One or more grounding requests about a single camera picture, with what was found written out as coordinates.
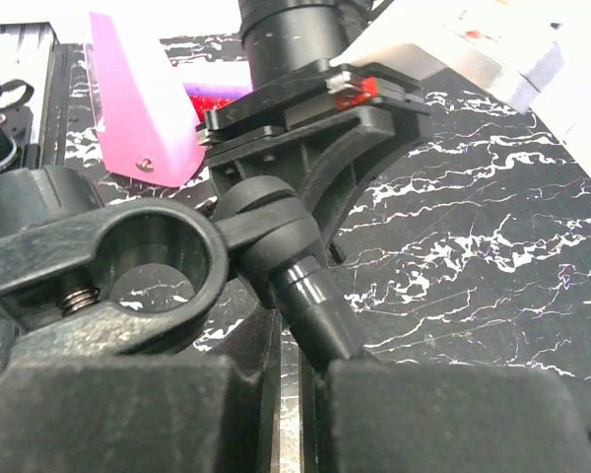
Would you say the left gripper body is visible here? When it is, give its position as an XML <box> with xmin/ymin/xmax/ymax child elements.
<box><xmin>196</xmin><ymin>1</ymin><xmax>427</xmax><ymax>146</ymax></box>

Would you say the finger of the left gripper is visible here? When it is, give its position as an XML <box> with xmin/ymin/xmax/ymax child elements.
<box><xmin>204</xmin><ymin>105</ymin><xmax>422</xmax><ymax>243</ymax></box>

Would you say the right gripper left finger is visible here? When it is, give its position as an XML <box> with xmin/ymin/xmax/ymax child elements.
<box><xmin>0</xmin><ymin>309</ymin><xmax>281</xmax><ymax>472</ymax></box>

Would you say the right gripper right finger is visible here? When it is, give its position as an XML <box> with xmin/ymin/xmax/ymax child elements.
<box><xmin>316</xmin><ymin>361</ymin><xmax>591</xmax><ymax>472</ymax></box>

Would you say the red glitter microphone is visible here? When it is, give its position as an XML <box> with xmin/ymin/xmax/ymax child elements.
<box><xmin>189</xmin><ymin>95</ymin><xmax>234</xmax><ymax>123</ymax></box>

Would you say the purple microphone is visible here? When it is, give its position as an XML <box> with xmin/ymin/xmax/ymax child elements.
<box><xmin>183</xmin><ymin>83</ymin><xmax>252</xmax><ymax>100</ymax></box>

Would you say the black tripod stand pink mic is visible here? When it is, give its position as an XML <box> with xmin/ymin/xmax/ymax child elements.
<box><xmin>0</xmin><ymin>167</ymin><xmax>364</xmax><ymax>371</ymax></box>

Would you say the pink metronome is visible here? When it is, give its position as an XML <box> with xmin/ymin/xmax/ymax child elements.
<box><xmin>89</xmin><ymin>11</ymin><xmax>204</xmax><ymax>188</ymax></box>

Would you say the black marble mat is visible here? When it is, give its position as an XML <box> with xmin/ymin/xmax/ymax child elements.
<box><xmin>53</xmin><ymin>34</ymin><xmax>591</xmax><ymax>395</ymax></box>

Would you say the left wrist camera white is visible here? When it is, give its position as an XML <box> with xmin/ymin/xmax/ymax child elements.
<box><xmin>331</xmin><ymin>1</ymin><xmax>591</xmax><ymax>146</ymax></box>

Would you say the aluminium frame rail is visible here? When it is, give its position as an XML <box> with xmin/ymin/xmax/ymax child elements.
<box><xmin>0</xmin><ymin>23</ymin><xmax>56</xmax><ymax>149</ymax></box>

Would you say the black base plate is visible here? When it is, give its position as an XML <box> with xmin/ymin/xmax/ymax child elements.
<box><xmin>0</xmin><ymin>53</ymin><xmax>43</xmax><ymax>173</ymax></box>

